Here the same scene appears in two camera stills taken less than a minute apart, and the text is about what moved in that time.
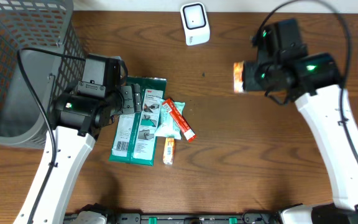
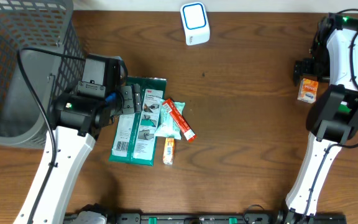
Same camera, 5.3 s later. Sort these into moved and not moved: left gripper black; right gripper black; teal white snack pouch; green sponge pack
Moved: right gripper black
Not moved: left gripper black; teal white snack pouch; green sponge pack
